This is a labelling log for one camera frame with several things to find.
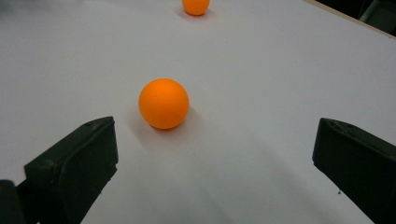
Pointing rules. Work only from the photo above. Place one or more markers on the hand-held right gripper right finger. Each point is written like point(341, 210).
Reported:
point(358, 161)

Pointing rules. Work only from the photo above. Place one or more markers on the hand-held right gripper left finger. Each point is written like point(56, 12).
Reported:
point(77, 165)

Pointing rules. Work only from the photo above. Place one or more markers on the dark grey blurred object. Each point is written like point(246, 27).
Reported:
point(378, 14)

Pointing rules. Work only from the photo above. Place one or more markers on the orange table tennis ball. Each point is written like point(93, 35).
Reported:
point(163, 103)
point(195, 6)

